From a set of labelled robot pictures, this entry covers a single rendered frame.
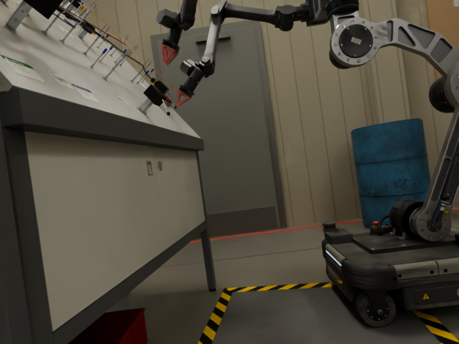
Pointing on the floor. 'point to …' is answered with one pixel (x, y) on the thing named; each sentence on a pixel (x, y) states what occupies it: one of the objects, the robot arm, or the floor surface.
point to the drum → (390, 166)
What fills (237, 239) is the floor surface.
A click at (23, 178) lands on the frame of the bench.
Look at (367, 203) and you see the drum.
